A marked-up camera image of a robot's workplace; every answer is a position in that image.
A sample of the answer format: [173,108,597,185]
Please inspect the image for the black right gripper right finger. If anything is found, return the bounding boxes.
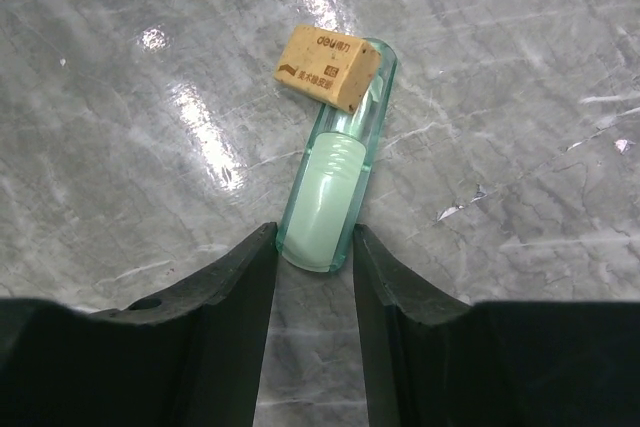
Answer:
[353,225,639,426]

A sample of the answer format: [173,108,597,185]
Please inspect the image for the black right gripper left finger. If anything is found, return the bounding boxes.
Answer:
[1,223,278,426]

